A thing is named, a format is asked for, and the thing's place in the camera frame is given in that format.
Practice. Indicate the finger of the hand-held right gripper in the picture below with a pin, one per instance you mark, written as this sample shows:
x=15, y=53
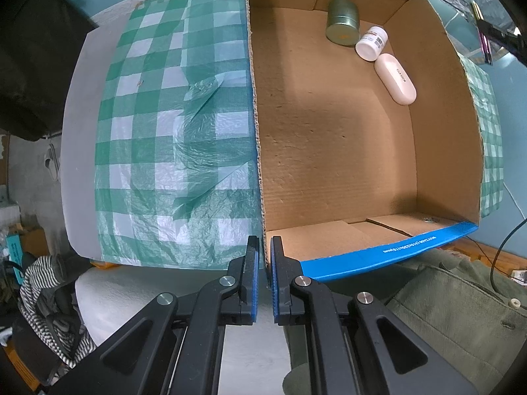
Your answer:
x=501, y=37

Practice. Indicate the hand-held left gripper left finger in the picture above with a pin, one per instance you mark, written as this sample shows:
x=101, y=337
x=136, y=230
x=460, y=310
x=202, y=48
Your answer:
x=253, y=279

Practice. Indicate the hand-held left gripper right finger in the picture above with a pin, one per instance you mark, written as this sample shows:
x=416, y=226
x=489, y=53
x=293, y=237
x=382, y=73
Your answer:
x=276, y=279

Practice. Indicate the gold and pink tube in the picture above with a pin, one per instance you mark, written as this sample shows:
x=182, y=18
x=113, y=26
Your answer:
x=486, y=47

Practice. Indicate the white earbuds case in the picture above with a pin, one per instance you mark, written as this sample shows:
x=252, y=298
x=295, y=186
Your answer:
x=397, y=78

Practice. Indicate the white pill bottle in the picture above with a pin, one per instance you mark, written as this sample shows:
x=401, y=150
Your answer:
x=370, y=45

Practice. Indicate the cardboard box with blue edge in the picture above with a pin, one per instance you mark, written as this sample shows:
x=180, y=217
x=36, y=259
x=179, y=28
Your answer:
x=329, y=152

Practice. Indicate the green metal jar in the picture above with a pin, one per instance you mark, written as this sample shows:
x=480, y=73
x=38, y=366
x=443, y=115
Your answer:
x=342, y=20

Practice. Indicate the large-checked green plastic sheet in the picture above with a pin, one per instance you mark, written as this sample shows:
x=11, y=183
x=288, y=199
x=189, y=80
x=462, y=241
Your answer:
x=156, y=152

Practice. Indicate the person's olive green trousers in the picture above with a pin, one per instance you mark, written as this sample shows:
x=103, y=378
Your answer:
x=444, y=325

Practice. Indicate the striped cloth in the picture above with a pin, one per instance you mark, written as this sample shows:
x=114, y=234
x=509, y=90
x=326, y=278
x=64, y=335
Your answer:
x=37, y=292

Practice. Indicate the white slipper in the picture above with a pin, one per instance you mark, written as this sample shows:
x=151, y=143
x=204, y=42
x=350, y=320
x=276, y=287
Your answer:
x=51, y=162

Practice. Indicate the teal box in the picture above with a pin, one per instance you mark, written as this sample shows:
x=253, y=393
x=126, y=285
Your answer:
x=14, y=255

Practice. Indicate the black hanging cloth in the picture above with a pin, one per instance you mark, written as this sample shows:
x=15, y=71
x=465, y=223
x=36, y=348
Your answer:
x=33, y=70

